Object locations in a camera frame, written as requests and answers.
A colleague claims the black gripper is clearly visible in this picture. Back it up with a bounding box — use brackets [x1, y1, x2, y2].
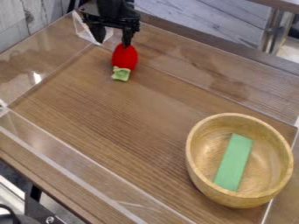
[79, 3, 141, 48]

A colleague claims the red plush strawberry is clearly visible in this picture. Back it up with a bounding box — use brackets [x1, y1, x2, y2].
[111, 44, 138, 81]

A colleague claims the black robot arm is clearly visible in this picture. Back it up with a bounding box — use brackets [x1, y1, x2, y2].
[79, 0, 141, 48]

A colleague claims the metal table leg background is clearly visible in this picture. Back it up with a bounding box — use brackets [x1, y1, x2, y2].
[261, 9, 295, 55]

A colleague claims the green rectangular block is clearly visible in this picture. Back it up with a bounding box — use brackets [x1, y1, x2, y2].
[214, 134, 254, 192]

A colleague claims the wooden bowl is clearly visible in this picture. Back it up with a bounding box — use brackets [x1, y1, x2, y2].
[186, 113, 295, 208]

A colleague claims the clear acrylic corner bracket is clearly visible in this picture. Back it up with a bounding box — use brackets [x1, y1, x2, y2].
[71, 11, 102, 46]

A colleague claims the clear acrylic front wall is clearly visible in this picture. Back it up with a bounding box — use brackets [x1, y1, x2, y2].
[0, 101, 195, 224]

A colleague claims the black clamp with cable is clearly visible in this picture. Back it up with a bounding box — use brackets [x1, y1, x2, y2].
[0, 183, 67, 224]

